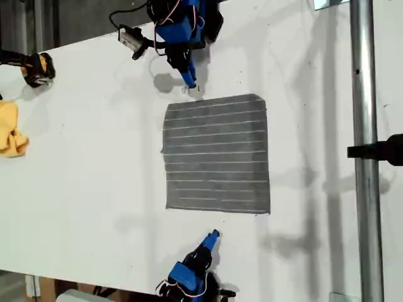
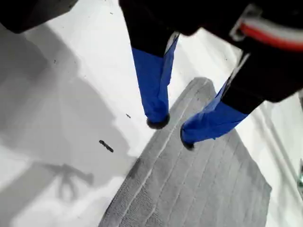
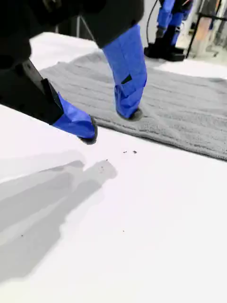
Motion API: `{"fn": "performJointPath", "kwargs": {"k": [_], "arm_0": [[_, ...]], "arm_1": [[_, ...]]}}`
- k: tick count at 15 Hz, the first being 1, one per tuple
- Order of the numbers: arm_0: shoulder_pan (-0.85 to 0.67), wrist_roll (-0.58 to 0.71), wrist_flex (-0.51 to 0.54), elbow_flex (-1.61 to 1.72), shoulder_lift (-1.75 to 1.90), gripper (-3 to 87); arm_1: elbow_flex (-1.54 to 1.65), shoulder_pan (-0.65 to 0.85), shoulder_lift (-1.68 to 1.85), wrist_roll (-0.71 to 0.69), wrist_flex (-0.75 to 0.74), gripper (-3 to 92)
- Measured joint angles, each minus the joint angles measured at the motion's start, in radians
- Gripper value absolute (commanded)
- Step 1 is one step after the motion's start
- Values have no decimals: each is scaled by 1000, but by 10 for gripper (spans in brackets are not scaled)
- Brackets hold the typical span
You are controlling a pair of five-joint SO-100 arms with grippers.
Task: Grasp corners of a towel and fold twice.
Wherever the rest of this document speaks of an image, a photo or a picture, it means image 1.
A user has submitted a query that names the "grey striped towel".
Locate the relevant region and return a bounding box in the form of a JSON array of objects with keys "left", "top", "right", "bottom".
[{"left": 160, "top": 93, "right": 271, "bottom": 216}]

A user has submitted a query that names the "black yellow power drill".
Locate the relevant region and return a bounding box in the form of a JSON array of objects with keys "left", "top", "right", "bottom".
[{"left": 0, "top": 48, "right": 57, "bottom": 89}]

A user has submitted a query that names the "white table leg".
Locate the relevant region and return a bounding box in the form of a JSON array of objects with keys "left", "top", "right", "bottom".
[{"left": 25, "top": 274, "right": 42, "bottom": 298}]

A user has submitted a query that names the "yellow cloth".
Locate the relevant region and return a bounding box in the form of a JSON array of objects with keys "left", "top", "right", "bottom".
[{"left": 0, "top": 99, "right": 30, "bottom": 158}]

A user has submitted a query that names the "black clamp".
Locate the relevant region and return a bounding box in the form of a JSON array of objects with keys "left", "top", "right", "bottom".
[{"left": 347, "top": 133, "right": 403, "bottom": 167}]

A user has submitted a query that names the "arm's red white wire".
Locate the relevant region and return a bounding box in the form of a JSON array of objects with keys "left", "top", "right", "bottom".
[{"left": 156, "top": 271, "right": 209, "bottom": 298}]

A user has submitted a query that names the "gripper's red white wire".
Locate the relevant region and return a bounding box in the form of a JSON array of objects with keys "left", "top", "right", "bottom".
[{"left": 153, "top": 30, "right": 167, "bottom": 57}]

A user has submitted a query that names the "gripper's black camera stalk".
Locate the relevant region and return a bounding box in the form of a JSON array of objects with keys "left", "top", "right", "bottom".
[{"left": 131, "top": 36, "right": 167, "bottom": 61}]

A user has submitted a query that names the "gripper's black camera cable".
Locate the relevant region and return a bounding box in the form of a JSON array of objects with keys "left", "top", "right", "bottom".
[{"left": 109, "top": 3, "right": 152, "bottom": 31}]

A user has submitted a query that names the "steel post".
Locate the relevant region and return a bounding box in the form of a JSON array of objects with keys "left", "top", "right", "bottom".
[{"left": 348, "top": 0, "right": 385, "bottom": 302}]

